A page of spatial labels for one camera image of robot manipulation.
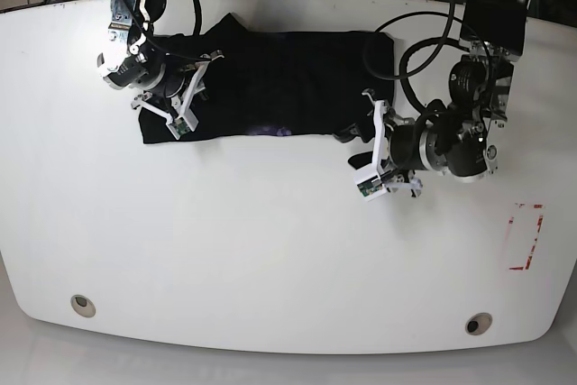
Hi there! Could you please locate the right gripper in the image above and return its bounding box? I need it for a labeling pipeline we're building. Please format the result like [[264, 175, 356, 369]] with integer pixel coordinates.
[[131, 50, 224, 124]]

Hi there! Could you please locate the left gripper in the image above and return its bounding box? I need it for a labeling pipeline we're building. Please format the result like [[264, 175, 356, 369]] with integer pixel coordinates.
[[333, 88, 423, 198]]

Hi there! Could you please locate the black graphic t-shirt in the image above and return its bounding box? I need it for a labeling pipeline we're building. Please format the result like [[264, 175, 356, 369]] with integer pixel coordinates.
[[162, 14, 395, 142]]

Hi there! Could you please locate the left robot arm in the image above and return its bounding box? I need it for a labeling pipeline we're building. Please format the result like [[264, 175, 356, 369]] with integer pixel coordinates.
[[349, 0, 530, 200]]

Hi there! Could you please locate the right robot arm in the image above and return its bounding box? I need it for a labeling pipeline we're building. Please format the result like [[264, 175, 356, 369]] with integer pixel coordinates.
[[97, 0, 224, 140]]

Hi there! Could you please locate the red tape rectangle marking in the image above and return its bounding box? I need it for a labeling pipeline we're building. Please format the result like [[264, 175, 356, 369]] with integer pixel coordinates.
[[503, 203, 545, 271]]

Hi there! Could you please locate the right table grommet hole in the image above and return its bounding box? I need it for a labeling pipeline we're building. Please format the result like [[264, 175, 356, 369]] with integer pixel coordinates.
[[465, 312, 493, 336]]

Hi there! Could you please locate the table grommet hole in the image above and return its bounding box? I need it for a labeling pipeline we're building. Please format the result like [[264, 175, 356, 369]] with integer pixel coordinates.
[[70, 295, 96, 318], [465, 312, 493, 336]]

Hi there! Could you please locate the left table grommet hole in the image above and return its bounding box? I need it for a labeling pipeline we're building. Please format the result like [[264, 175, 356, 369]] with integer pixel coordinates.
[[70, 295, 96, 318]]

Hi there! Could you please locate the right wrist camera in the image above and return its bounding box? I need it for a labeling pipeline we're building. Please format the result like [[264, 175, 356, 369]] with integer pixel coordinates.
[[166, 117, 198, 141]]

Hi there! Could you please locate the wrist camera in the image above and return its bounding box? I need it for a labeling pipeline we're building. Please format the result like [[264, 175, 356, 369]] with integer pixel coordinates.
[[353, 165, 389, 201], [166, 117, 198, 141]]

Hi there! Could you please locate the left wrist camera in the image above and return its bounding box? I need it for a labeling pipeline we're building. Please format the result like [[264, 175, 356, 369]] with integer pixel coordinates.
[[353, 165, 389, 201]]

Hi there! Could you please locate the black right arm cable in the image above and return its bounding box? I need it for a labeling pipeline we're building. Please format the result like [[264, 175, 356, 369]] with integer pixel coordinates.
[[87, 0, 217, 120]]

